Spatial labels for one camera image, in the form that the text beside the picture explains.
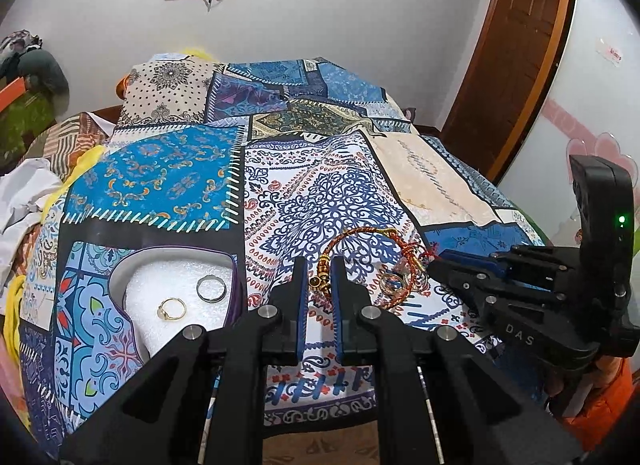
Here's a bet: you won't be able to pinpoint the striped orange cloth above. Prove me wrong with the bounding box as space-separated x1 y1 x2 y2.
27 112 112 182

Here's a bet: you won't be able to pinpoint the white cloth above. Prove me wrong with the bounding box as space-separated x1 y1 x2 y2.
0 157 63 280

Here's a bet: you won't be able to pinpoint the white foam tray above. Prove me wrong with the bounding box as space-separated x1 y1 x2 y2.
107 249 247 362

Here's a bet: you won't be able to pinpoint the person's right forearm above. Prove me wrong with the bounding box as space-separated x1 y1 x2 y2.
546 359 640 452

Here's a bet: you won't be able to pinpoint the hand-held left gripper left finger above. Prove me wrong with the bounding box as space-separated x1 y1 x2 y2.
60 257 309 465

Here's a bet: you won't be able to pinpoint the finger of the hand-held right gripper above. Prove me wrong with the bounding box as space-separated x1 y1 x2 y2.
426 258 502 315
439 248 509 280

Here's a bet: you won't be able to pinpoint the patchwork printed blanket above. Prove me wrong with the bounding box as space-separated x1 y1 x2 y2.
22 56 547 448

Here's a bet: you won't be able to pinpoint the green printed cloth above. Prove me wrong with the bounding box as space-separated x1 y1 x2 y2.
0 90 57 162

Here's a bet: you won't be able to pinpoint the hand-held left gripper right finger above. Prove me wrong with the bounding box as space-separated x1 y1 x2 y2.
330 255 586 465

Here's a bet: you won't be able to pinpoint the red braided string bracelet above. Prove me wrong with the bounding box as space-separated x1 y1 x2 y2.
316 226 442 307

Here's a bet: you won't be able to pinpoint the brown wooden door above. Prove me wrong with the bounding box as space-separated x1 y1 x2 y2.
441 0 581 186

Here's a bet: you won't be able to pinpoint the pile of dark clothes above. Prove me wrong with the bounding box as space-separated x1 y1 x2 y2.
0 30 70 98

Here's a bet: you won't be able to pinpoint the pink heart wall stickers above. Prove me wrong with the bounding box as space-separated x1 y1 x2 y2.
542 95 640 180

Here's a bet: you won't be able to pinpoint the gold and silver ring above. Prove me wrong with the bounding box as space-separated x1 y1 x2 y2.
379 271 410 296

